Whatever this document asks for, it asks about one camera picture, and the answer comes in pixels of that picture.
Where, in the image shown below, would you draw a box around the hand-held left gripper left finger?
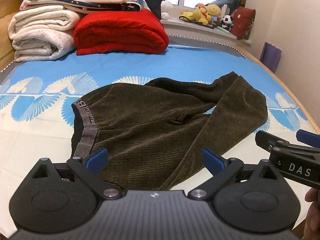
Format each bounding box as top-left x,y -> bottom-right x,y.
26,148 -> 123,200

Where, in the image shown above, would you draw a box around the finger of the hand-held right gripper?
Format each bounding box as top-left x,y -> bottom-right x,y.
255,130 -> 320,160
296,129 -> 320,148

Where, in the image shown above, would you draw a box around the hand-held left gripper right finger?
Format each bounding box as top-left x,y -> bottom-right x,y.
187,149 -> 282,202

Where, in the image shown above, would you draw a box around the olive corduroy pants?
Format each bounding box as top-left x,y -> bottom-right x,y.
70,71 -> 269,192

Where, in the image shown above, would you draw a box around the person's right hand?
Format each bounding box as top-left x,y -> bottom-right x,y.
303,187 -> 320,240

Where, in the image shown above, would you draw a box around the purple fabric bag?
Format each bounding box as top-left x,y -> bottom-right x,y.
259,42 -> 282,73

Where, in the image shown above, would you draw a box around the blue white printed bed sheet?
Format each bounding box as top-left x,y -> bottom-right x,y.
0,44 -> 309,240

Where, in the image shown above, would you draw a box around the red cushion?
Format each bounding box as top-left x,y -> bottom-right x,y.
230,6 -> 256,40

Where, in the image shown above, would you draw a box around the panda plush toy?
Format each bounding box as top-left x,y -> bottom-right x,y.
221,14 -> 234,29

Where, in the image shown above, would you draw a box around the white window sill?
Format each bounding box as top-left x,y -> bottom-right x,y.
162,17 -> 253,46

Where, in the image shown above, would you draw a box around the red folded blanket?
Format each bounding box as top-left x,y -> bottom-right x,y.
73,8 -> 170,55

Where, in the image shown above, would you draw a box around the large yellow bear plush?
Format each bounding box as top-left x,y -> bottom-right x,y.
205,4 -> 222,18

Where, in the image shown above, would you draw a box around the cream folded quilt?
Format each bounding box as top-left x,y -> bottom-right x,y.
7,5 -> 82,62

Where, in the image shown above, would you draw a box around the orange bear plush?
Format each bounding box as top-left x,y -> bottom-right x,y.
194,3 -> 208,18

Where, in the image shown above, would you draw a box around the small yellow plush toy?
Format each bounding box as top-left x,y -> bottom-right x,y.
181,10 -> 198,21

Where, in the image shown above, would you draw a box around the white and pink folded bedding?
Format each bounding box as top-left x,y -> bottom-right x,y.
21,0 -> 142,14

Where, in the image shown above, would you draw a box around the white plush toy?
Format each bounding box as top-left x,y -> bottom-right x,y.
160,0 -> 173,20

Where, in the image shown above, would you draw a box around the wooden bed frame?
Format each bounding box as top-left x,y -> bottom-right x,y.
236,44 -> 317,125

